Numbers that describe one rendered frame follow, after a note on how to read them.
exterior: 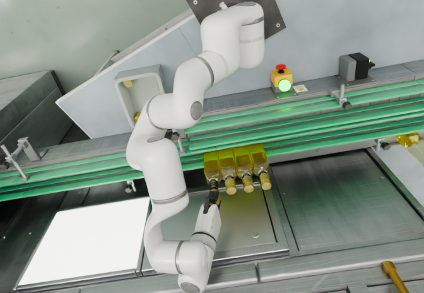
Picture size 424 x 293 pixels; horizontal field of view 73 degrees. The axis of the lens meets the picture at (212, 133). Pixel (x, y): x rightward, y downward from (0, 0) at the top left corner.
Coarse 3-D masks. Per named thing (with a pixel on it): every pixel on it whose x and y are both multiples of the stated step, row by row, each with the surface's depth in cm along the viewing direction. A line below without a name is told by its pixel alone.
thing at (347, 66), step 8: (344, 56) 112; (352, 56) 110; (360, 56) 109; (344, 64) 110; (352, 64) 107; (360, 64) 107; (368, 64) 107; (344, 72) 111; (352, 72) 109; (360, 72) 109; (352, 80) 110
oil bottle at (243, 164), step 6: (234, 150) 109; (240, 150) 108; (246, 150) 107; (234, 156) 108; (240, 156) 105; (246, 156) 104; (240, 162) 102; (246, 162) 101; (240, 168) 100; (246, 168) 99; (240, 174) 100; (252, 174) 101
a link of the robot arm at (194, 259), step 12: (180, 252) 66; (192, 252) 65; (204, 252) 66; (180, 264) 65; (192, 264) 64; (204, 264) 66; (180, 276) 70; (192, 276) 67; (204, 276) 69; (192, 288) 70; (204, 288) 70
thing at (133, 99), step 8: (120, 80) 106; (136, 80) 113; (144, 80) 114; (152, 80) 114; (160, 80) 107; (120, 88) 109; (128, 88) 115; (136, 88) 115; (144, 88) 115; (152, 88) 116; (160, 88) 108; (120, 96) 109; (128, 96) 115; (136, 96) 117; (144, 96) 117; (152, 96) 117; (128, 104) 114; (136, 104) 119; (144, 104) 119; (128, 112) 114; (128, 120) 115
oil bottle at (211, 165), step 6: (216, 150) 111; (204, 156) 109; (210, 156) 108; (216, 156) 108; (204, 162) 106; (210, 162) 105; (216, 162) 105; (204, 168) 103; (210, 168) 102; (216, 168) 102; (204, 174) 102; (210, 174) 100; (216, 174) 100
